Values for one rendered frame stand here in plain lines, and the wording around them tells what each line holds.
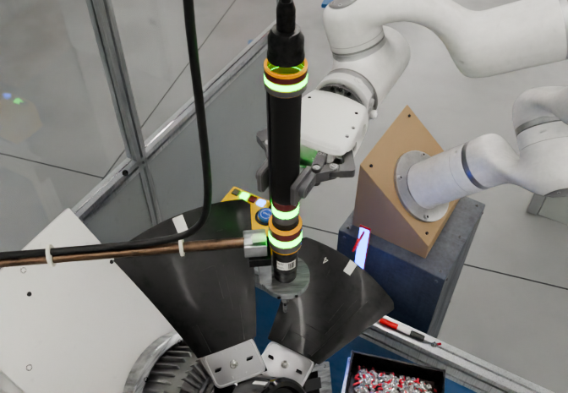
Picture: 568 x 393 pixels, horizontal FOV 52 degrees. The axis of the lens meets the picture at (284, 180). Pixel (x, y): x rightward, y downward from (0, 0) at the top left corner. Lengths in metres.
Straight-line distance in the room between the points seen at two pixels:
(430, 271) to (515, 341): 1.13
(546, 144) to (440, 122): 2.19
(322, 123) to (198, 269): 0.34
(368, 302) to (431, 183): 0.40
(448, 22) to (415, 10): 0.04
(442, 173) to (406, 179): 0.12
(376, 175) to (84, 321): 0.75
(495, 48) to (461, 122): 2.66
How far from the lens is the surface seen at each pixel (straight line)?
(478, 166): 1.37
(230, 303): 0.96
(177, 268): 0.95
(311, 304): 1.13
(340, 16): 0.80
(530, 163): 1.29
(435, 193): 1.46
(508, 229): 2.97
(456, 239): 1.62
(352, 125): 0.74
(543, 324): 2.70
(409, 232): 1.51
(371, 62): 0.82
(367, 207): 1.52
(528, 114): 1.30
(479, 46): 0.82
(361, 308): 1.16
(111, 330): 1.13
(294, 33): 0.56
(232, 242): 0.77
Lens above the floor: 2.14
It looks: 46 degrees down
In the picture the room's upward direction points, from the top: straight up
